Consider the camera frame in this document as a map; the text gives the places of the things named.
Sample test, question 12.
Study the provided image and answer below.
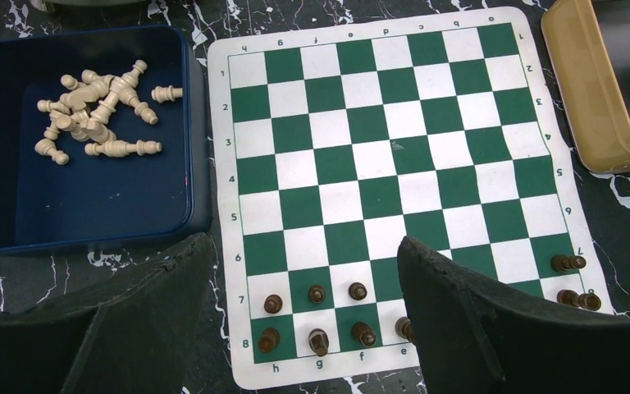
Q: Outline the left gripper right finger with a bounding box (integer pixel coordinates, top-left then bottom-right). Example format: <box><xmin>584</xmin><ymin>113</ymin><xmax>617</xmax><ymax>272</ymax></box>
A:
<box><xmin>397</xmin><ymin>236</ymin><xmax>630</xmax><ymax>393</ymax></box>

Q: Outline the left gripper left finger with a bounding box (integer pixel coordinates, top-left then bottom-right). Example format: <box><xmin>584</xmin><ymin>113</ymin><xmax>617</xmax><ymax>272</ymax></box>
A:
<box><xmin>0</xmin><ymin>233</ymin><xmax>215</xmax><ymax>393</ymax></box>

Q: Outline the brown king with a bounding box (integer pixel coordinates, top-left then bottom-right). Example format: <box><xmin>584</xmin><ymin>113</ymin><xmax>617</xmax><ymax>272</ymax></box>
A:
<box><xmin>395</xmin><ymin>316</ymin><xmax>416</xmax><ymax>344</ymax></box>

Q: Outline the brown bishop chess piece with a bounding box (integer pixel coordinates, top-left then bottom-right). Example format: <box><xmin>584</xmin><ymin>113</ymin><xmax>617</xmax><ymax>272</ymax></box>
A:
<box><xmin>351</xmin><ymin>321</ymin><xmax>377</xmax><ymax>347</ymax></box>

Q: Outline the brown pawn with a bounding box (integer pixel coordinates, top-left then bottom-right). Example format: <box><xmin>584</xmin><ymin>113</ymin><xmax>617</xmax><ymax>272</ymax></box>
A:
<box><xmin>263</xmin><ymin>294</ymin><xmax>283</xmax><ymax>314</ymax></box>
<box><xmin>348</xmin><ymin>282</ymin><xmax>368</xmax><ymax>301</ymax></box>
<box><xmin>550</xmin><ymin>254</ymin><xmax>587</xmax><ymax>273</ymax></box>
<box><xmin>308</xmin><ymin>284</ymin><xmax>326</xmax><ymax>304</ymax></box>

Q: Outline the brown rook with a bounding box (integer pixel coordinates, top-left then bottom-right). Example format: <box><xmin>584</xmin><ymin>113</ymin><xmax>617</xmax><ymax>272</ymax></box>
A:
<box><xmin>257</xmin><ymin>327</ymin><xmax>281</xmax><ymax>354</ymax></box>

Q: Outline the brown knight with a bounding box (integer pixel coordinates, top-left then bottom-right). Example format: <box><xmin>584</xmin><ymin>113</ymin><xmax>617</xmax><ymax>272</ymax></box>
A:
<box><xmin>308</xmin><ymin>328</ymin><xmax>329</xmax><ymax>357</ymax></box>

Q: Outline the pile of light chess pieces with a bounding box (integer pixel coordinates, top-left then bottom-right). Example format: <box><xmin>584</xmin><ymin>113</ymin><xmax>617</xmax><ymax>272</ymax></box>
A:
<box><xmin>34</xmin><ymin>59</ymin><xmax>162</xmax><ymax>166</ymax></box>

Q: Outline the green white chess board mat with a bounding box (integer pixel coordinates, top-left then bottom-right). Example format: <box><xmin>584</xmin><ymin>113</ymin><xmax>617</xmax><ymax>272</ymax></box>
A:
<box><xmin>208</xmin><ymin>7</ymin><xmax>613</xmax><ymax>390</ymax></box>

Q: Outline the dark blue plastic bin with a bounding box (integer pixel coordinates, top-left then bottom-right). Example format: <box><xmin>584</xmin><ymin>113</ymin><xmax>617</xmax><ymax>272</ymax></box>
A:
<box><xmin>0</xmin><ymin>25</ymin><xmax>212</xmax><ymax>255</ymax></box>

